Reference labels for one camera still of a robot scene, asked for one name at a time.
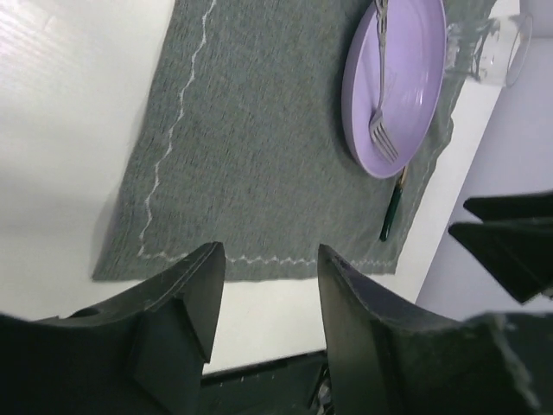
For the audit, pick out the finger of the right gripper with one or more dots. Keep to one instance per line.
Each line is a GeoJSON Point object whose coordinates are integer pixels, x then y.
{"type": "Point", "coordinates": [516, 253]}
{"type": "Point", "coordinates": [511, 207]}

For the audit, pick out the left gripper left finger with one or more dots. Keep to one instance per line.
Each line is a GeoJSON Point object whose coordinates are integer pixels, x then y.
{"type": "Point", "coordinates": [139, 352]}

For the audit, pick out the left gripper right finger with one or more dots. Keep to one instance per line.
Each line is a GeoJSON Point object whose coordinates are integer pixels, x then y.
{"type": "Point", "coordinates": [388, 356]}

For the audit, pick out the yellow green knife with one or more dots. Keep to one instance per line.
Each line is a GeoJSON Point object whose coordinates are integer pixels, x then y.
{"type": "Point", "coordinates": [393, 205]}

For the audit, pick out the grey cloth placemat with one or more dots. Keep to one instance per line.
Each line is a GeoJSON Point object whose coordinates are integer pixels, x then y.
{"type": "Point", "coordinates": [242, 143]}

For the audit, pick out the purple plastic plate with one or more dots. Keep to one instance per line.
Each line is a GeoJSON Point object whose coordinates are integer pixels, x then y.
{"type": "Point", "coordinates": [414, 65]}

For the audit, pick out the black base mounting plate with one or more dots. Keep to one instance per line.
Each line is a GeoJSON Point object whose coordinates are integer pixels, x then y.
{"type": "Point", "coordinates": [283, 386]}

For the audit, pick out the ornate silver fork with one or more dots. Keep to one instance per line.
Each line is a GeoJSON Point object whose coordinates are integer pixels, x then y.
{"type": "Point", "coordinates": [377, 129]}

